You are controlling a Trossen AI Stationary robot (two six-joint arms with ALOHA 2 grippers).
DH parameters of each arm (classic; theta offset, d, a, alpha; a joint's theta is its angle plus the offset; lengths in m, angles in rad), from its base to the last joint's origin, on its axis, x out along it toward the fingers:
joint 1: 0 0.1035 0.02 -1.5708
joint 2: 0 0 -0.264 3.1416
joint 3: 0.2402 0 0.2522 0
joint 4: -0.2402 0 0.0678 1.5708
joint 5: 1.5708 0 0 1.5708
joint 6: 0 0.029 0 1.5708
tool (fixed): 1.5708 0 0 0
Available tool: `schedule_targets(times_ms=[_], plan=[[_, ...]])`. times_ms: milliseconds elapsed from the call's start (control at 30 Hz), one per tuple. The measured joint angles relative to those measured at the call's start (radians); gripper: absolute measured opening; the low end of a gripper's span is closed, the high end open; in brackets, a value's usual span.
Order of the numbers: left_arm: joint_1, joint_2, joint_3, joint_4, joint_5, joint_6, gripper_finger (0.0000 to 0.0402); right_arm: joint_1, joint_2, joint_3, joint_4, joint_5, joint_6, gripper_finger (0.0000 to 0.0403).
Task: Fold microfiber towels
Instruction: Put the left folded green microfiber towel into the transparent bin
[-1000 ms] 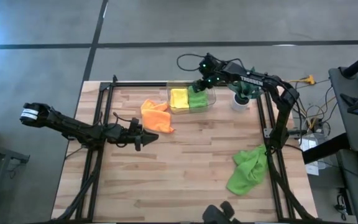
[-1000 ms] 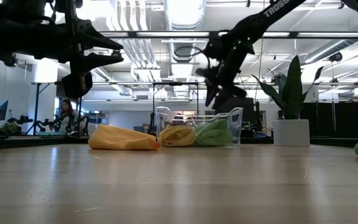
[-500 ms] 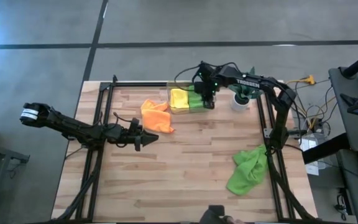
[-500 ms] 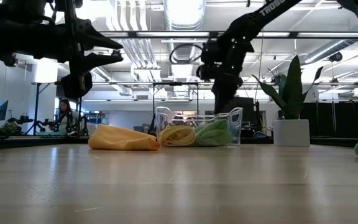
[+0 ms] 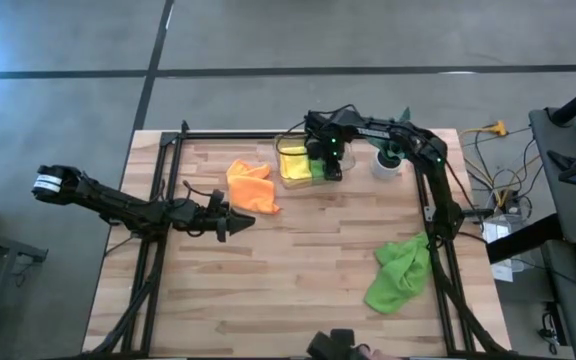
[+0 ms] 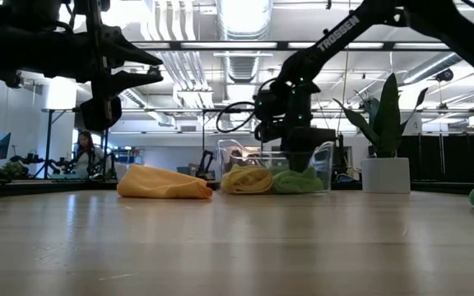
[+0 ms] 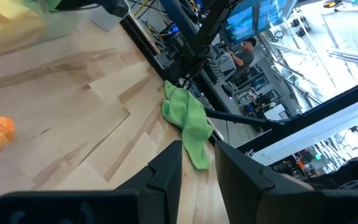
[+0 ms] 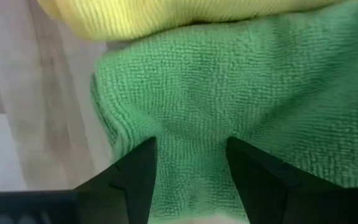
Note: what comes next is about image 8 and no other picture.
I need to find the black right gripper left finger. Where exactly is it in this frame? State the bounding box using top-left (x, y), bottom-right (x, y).
top-left (74, 136), bottom-right (158, 224)

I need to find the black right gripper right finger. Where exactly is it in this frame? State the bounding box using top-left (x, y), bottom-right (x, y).
top-left (226, 136), bottom-right (341, 224)

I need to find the green microfiber towel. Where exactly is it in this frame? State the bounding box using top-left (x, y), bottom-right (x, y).
top-left (90, 0), bottom-right (358, 220)

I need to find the yellow microfiber towel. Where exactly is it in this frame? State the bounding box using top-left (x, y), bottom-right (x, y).
top-left (37, 0), bottom-right (344, 42)

